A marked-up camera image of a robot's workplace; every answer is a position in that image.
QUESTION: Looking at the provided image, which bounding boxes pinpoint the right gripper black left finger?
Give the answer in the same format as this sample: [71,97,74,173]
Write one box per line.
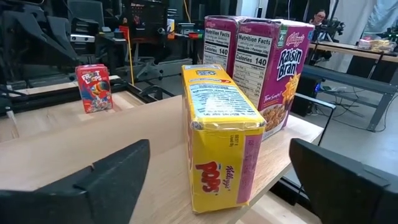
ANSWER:
[0,139,151,224]

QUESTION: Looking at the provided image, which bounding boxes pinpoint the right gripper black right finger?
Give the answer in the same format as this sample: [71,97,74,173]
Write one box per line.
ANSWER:
[289,138,398,224]

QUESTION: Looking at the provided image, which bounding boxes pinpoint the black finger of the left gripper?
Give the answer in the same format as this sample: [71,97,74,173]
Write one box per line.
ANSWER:
[17,4,79,66]

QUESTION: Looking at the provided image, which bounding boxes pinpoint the yellow Pops cereal box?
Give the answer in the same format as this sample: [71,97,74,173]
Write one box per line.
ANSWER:
[181,63,267,215]

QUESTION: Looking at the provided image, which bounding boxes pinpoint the purple Raisin Bran cereal box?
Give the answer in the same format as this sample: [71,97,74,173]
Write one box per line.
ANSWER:
[232,17,315,141]
[202,15,246,78]

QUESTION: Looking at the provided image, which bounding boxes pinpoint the red Froot Loops cereal box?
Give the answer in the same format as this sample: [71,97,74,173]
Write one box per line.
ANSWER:
[75,63,114,114]

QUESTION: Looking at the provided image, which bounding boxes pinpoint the black computer tower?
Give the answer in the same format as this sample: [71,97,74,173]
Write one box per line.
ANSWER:
[290,74,323,118]

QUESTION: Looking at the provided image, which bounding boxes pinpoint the wooden table with grey legs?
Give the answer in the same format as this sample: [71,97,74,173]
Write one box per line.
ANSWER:
[303,40,398,133]

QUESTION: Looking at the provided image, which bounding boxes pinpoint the clear plastic bag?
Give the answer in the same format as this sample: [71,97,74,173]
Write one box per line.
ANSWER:
[356,35,397,53]

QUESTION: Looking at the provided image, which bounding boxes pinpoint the black device on tripod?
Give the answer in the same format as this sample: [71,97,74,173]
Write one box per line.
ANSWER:
[318,17,346,43]

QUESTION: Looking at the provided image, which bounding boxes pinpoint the grey curtain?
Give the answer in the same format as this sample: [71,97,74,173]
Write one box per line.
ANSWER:
[329,0,398,41]

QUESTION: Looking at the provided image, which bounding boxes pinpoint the person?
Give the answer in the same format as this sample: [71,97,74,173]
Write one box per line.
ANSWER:
[308,9,328,27]

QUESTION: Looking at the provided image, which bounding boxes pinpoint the black aluminium table frame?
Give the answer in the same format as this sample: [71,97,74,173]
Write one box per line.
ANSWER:
[0,76,177,116]

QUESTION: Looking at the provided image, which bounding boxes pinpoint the yellow cable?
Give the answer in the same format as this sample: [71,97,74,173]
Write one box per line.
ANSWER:
[126,27,135,86]

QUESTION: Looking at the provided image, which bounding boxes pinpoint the wooden shelf with black frame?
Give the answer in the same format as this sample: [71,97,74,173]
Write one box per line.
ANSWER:
[0,93,337,224]

